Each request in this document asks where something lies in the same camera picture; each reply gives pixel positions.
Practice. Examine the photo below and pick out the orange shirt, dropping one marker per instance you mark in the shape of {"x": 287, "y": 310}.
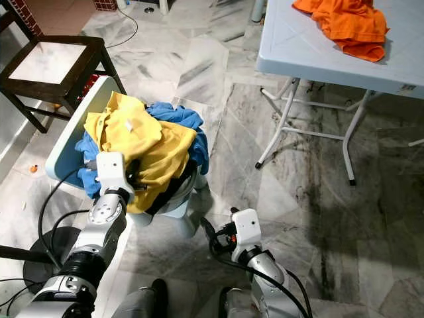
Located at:
{"x": 351, "y": 23}

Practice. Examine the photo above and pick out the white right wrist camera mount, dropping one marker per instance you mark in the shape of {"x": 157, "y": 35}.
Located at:
{"x": 246, "y": 228}

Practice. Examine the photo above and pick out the light blue plastic chair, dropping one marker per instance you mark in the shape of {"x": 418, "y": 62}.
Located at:
{"x": 69, "y": 149}

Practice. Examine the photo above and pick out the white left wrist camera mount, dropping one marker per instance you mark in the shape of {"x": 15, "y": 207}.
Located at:
{"x": 112, "y": 172}

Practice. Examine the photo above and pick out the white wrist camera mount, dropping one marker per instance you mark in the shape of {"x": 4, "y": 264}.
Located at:
{"x": 246, "y": 228}
{"x": 112, "y": 172}

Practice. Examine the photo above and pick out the dark wooden stool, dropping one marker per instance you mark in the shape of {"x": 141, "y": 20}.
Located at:
{"x": 50, "y": 63}

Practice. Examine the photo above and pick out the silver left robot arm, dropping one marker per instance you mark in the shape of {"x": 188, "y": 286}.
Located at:
{"x": 103, "y": 212}

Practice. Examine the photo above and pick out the robot leg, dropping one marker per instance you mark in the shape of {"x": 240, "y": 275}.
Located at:
{"x": 238, "y": 305}
{"x": 139, "y": 301}

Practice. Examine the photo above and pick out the yellow polo shirt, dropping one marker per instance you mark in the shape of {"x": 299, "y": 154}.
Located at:
{"x": 146, "y": 142}

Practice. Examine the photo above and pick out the robot right leg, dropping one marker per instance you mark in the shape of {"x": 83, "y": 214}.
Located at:
{"x": 238, "y": 305}

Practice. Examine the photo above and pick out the small orange ball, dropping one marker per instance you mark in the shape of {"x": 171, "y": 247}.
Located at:
{"x": 33, "y": 169}

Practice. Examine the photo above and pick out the blue shirt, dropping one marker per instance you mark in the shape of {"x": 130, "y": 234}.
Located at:
{"x": 175, "y": 114}

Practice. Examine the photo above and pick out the black garment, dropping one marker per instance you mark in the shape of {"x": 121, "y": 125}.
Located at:
{"x": 172, "y": 195}

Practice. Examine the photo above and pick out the red woven wooden chair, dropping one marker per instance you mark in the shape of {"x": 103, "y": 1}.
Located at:
{"x": 26, "y": 16}

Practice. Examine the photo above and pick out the black round stand base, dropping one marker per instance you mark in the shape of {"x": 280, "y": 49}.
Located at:
{"x": 63, "y": 242}

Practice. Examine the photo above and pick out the robot left leg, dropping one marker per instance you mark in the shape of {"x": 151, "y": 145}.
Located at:
{"x": 139, "y": 301}

